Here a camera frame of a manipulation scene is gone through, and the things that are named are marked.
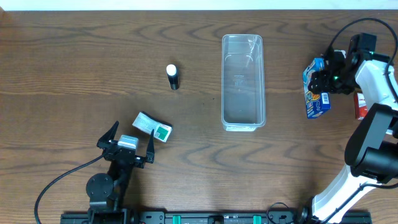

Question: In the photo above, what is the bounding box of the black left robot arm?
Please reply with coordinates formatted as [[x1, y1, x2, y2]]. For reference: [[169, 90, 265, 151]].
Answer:
[[86, 122, 155, 224]]

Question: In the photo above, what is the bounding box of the red white small box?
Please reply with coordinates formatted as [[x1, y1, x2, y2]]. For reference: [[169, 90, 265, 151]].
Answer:
[[354, 92, 368, 120]]

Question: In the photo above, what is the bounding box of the blue Kool Fever box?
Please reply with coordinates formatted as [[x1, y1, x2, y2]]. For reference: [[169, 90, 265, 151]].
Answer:
[[302, 58, 331, 119]]

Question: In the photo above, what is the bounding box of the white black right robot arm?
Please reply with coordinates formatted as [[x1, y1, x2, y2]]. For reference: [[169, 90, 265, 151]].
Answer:
[[297, 33, 397, 223]]

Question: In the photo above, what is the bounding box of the black mounting rail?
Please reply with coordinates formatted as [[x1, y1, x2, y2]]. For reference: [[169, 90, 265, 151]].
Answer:
[[60, 210, 373, 224]]

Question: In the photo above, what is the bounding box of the clear plastic container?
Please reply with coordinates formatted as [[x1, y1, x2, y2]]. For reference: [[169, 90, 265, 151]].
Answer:
[[221, 34, 266, 132]]

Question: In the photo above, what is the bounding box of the white green medicine box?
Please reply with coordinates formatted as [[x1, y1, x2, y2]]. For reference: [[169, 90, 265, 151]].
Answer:
[[132, 112, 172, 142]]

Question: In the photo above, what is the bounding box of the dark bottle white cap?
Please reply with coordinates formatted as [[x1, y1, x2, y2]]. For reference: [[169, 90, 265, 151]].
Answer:
[[166, 64, 180, 90]]

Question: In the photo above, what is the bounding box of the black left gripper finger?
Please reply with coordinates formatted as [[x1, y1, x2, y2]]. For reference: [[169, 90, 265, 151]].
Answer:
[[96, 121, 119, 149], [146, 129, 155, 164]]

